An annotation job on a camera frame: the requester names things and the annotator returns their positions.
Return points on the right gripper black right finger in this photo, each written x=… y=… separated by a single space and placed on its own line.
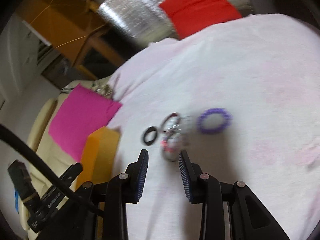
x=199 y=187

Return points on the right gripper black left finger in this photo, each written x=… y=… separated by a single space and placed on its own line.
x=128 y=187

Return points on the dark red bangle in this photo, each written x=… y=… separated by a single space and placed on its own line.
x=170 y=123

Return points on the orange jewelry box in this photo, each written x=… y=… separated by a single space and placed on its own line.
x=98 y=156

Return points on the magenta pillow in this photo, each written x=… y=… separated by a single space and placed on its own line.
x=82 y=113

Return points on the pink embossed bedspread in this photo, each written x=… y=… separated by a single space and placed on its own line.
x=248 y=94

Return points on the floral patterned cloth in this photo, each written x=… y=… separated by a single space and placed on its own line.
x=103 y=89

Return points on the silver foil insulation sheet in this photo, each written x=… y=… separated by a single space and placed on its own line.
x=143 y=21

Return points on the red pillow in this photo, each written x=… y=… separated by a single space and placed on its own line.
x=191 y=16

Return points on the wooden table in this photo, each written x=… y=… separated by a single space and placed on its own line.
x=72 y=27

